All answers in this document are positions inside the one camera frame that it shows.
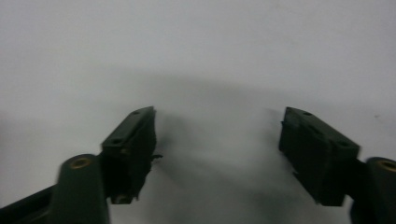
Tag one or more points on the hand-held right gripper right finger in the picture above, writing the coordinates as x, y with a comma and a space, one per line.
320, 155

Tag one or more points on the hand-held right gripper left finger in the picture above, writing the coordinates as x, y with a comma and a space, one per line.
130, 149

